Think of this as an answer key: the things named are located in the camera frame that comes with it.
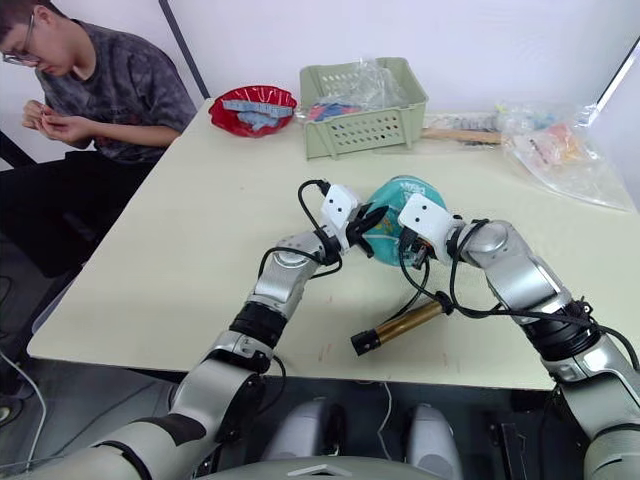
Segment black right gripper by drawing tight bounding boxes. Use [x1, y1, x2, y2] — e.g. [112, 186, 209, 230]
[399, 227, 435, 267]

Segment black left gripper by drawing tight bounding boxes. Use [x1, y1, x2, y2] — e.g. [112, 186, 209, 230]
[343, 204, 390, 260]

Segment teal printed ball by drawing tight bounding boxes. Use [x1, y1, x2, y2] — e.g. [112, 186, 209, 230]
[359, 174, 449, 269]

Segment gold hand pump with hose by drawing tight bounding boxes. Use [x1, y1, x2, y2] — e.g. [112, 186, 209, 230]
[350, 249, 454, 357]

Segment person's left hand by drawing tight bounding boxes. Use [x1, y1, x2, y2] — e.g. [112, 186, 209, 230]
[41, 111, 99, 148]

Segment person's right hand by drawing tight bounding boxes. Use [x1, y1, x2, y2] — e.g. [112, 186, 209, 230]
[21, 98, 54, 133]

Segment pale green plastic basket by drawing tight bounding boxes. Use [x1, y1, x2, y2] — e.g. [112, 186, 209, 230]
[298, 56, 431, 162]

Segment wooden stick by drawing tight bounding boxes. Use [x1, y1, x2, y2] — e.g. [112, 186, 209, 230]
[421, 127, 504, 147]

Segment colourful small items bundle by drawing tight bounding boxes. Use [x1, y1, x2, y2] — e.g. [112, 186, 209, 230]
[303, 99, 362, 124]

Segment small clear bag with parts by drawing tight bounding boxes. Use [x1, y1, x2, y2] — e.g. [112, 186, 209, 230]
[424, 112, 501, 132]

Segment clear plastic bag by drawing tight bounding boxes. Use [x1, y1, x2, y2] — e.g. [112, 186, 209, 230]
[343, 57, 417, 110]

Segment blue pieces pile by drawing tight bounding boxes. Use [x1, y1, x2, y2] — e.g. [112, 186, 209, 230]
[222, 98, 295, 135]

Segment large clear bag with items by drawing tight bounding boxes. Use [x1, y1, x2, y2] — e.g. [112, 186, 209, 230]
[493, 101, 637, 212]

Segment red bowl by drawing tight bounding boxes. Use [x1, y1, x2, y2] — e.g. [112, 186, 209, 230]
[207, 84, 299, 139]

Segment grey rounded shape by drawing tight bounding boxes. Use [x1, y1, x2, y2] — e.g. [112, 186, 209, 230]
[263, 398, 347, 462]
[405, 402, 464, 480]

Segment grey robot torso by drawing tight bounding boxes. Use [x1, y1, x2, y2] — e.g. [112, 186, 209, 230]
[197, 453, 454, 480]

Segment black slanted pole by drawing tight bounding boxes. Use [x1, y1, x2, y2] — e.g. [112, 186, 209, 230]
[158, 0, 212, 100]
[596, 36, 640, 119]

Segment person in grey patterned shirt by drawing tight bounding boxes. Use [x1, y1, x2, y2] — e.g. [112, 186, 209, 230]
[0, 0, 199, 281]

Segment black-rimmed glasses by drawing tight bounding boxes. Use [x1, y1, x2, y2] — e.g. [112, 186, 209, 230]
[1, 11, 40, 67]

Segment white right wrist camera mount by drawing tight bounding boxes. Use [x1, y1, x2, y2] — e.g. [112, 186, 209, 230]
[397, 193, 464, 262]

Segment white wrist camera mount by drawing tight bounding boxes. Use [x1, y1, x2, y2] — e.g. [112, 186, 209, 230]
[319, 183, 363, 251]
[397, 193, 464, 262]

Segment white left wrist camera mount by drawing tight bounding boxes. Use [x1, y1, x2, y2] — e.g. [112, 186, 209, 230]
[319, 183, 363, 251]

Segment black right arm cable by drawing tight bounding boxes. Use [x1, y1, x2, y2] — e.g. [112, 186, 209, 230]
[446, 217, 627, 369]

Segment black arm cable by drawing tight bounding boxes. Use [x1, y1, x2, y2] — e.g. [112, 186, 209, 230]
[446, 217, 627, 369]
[258, 178, 345, 282]

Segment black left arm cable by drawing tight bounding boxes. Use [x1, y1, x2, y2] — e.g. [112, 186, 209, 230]
[258, 178, 345, 282]

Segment thin white cable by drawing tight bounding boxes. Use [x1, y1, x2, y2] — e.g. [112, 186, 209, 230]
[376, 381, 394, 447]

